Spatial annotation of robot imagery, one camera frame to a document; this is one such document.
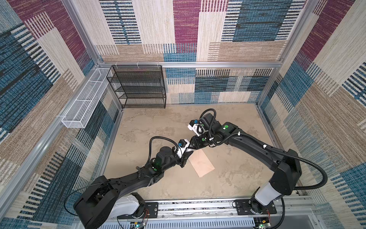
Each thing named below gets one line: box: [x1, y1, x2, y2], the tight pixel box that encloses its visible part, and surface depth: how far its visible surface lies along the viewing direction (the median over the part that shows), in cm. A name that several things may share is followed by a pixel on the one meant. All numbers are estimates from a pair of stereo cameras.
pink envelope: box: [188, 148, 215, 178], surface depth 91 cm
